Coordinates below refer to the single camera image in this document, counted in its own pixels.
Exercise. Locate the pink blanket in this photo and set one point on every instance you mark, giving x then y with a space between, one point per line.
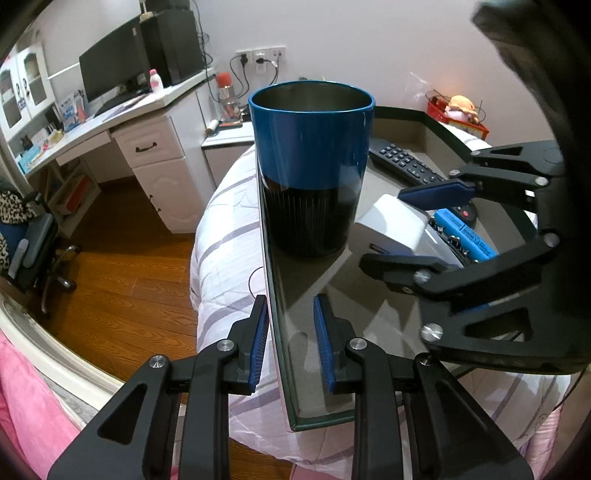
32 415

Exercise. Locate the white glass door cabinet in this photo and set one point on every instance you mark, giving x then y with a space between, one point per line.
21 92

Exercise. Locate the lint roller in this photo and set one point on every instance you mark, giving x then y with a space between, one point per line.
212 128

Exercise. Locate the red storage box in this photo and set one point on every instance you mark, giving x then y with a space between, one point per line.
461 122

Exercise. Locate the glass table top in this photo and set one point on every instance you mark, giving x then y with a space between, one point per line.
314 277

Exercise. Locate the red cap bottle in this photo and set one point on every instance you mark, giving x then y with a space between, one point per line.
226 94

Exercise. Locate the blue white box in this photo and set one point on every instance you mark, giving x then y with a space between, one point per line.
70 111

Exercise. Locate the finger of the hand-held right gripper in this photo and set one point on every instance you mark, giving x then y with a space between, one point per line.
401 268
438 193

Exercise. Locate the white pink bottle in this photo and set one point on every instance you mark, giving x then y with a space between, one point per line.
155 81

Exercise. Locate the clear plastic bag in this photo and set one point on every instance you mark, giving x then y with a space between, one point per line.
425 85

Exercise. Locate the black keyboard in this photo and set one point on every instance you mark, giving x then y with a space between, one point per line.
115 102

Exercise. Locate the black remote control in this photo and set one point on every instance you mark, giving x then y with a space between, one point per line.
411 161

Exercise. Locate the office chair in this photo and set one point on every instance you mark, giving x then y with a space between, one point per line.
37 249

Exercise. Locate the black computer tower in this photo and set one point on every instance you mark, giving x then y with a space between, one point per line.
173 46

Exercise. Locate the leopard print cloth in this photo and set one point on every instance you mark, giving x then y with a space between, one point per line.
14 212

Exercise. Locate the white bed frame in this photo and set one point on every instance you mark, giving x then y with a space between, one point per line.
51 344

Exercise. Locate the blue battery pack black holder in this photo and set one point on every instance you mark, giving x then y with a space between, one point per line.
468 235

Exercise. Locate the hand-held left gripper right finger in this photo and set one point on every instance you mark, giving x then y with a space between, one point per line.
323 341

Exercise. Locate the white plastic box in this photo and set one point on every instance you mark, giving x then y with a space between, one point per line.
397 221

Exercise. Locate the white desk with drawers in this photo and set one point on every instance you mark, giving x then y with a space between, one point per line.
138 138

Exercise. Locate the black computer monitor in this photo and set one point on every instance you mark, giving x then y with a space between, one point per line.
111 69

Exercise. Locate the blue and black metal cup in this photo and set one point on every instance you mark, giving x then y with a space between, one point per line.
309 147

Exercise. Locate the orange plush toy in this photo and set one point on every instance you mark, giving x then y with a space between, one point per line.
461 106

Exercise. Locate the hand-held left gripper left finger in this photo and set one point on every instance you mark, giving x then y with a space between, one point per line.
259 341

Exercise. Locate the white nightstand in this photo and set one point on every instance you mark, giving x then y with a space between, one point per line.
226 147

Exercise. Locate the white wall socket strip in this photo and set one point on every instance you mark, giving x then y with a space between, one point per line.
261 57

